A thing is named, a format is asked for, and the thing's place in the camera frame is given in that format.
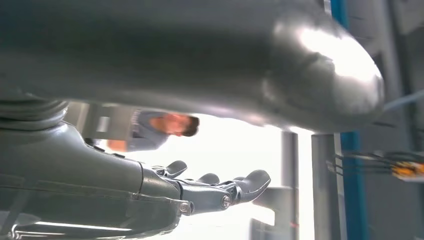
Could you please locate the steel workbench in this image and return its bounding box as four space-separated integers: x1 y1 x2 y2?
250 130 343 240

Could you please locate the person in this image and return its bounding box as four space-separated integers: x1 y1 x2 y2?
106 110 201 154

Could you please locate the grey robot leg shell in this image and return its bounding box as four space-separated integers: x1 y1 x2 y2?
0 0 386 134

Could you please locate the blue metal post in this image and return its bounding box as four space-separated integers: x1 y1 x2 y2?
329 0 370 240

